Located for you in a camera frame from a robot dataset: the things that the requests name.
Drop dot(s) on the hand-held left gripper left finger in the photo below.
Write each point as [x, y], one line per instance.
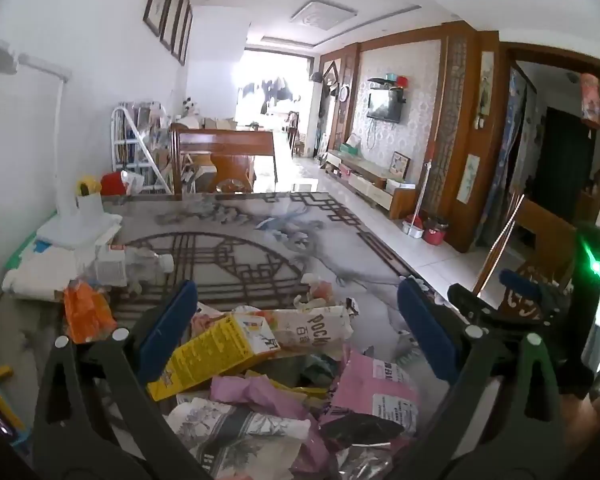
[170, 327]

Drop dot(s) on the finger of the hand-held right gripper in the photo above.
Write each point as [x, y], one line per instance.
[475, 305]
[517, 281]

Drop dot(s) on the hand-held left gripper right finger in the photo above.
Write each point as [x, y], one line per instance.
[425, 330]

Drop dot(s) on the clear plastic bottle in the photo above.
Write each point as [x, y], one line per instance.
[130, 266]

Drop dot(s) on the person's right forearm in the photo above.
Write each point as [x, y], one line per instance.
[597, 420]

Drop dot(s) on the carved-back wooden chair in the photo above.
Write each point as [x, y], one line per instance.
[545, 240]

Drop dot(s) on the yellow cardboard box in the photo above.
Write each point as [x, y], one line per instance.
[215, 355]

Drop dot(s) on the pink labelled packet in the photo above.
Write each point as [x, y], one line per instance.
[375, 385]

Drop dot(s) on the red bucket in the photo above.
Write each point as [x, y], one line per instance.
[435, 232]

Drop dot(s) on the orange snack packet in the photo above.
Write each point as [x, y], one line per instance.
[87, 312]

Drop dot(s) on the pink plastic wrapper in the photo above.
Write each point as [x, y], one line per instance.
[260, 395]

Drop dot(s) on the white snack box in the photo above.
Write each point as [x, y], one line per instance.
[310, 327]

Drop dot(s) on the small crumpled white wrapper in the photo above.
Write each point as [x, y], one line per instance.
[316, 290]

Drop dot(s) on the black foil wrapper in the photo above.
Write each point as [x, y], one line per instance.
[360, 430]

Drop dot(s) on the floral printed paper wrapper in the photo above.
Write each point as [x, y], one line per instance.
[230, 435]

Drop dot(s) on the dark entrance door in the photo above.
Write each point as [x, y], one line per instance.
[565, 160]

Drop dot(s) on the blue printed poster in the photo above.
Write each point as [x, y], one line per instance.
[512, 135]

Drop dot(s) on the silver foil wrapper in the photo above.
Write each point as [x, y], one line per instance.
[367, 467]

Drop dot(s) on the yellow-topped white bottle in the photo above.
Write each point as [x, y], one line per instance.
[89, 200]

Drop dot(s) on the low television cabinet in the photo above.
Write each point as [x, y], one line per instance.
[375, 185]

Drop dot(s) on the red container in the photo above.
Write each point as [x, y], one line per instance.
[112, 184]

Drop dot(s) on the small framed picture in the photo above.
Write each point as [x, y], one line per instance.
[399, 166]

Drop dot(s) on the wooden lattice partition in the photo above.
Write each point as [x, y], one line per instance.
[455, 135]

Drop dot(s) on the white metal rack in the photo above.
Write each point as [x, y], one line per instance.
[125, 150]

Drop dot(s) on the plain-back wooden chair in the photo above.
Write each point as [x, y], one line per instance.
[220, 145]

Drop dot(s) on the red hanging lantern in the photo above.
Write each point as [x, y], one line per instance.
[591, 100]

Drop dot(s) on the white desk lamp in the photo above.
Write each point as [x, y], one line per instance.
[64, 160]

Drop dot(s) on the green tissue box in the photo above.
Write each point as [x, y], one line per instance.
[353, 144]

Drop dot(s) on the small wooden chair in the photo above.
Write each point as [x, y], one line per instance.
[293, 132]

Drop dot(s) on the white standing air conditioner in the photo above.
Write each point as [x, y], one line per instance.
[317, 120]

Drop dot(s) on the short wall scroll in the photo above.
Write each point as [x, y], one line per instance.
[469, 180]

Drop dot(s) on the long wall scroll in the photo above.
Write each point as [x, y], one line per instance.
[487, 82]

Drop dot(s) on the wall-mounted television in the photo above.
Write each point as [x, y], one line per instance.
[384, 106]

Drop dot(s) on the round wall clock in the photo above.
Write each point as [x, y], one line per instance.
[343, 93]

